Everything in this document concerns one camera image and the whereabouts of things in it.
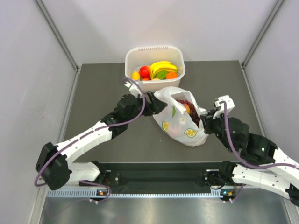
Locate orange peach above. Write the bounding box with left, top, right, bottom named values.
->
left=183, top=104, right=191, bottom=114

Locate yellow banana bunch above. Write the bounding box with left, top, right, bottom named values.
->
left=150, top=61, right=178, bottom=79

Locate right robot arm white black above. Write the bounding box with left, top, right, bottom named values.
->
left=200, top=110, right=299, bottom=206

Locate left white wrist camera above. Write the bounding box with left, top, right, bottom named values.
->
left=129, top=85, right=142, bottom=98

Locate orange fruit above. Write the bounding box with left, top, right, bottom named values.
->
left=165, top=72, right=178, bottom=80

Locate red apple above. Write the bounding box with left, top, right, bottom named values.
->
left=139, top=66, right=151, bottom=78

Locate small red fruit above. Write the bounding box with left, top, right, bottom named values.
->
left=142, top=77, right=151, bottom=81

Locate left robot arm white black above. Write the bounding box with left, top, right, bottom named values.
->
left=36, top=92, right=167, bottom=190

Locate yellow lemon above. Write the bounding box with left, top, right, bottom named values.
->
left=131, top=71, right=141, bottom=81

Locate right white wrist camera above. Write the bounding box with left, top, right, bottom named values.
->
left=213, top=95, right=235, bottom=119

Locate white plastic tub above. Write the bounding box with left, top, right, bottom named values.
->
left=125, top=45, right=185, bottom=92

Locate grey slotted cable duct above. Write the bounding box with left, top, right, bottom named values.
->
left=46, top=188, right=236, bottom=199

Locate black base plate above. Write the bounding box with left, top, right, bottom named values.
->
left=94, top=162, right=233, bottom=194

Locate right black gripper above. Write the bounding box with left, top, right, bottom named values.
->
left=199, top=108, right=234, bottom=152

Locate white plastic fruit bag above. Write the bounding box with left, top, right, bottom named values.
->
left=153, top=87, right=208, bottom=147

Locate green leaf fruit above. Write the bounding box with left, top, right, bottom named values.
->
left=155, top=70, right=168, bottom=80

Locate dark red grape bunch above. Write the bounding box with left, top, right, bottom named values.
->
left=177, top=99, right=200, bottom=127

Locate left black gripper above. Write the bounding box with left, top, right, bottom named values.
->
left=126, top=91, right=167, bottom=124

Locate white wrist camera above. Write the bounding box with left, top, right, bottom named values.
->
left=129, top=85, right=142, bottom=98
left=213, top=95, right=235, bottom=119

